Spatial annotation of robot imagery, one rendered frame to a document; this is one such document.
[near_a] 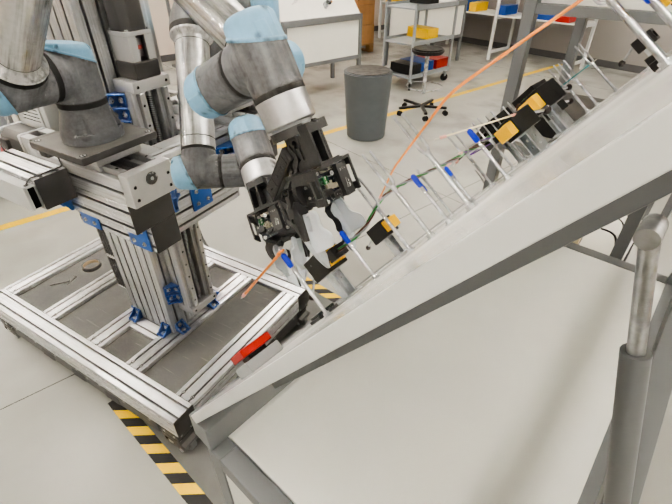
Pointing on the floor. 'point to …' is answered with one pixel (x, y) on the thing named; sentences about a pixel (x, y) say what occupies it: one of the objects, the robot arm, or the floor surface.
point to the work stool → (425, 77)
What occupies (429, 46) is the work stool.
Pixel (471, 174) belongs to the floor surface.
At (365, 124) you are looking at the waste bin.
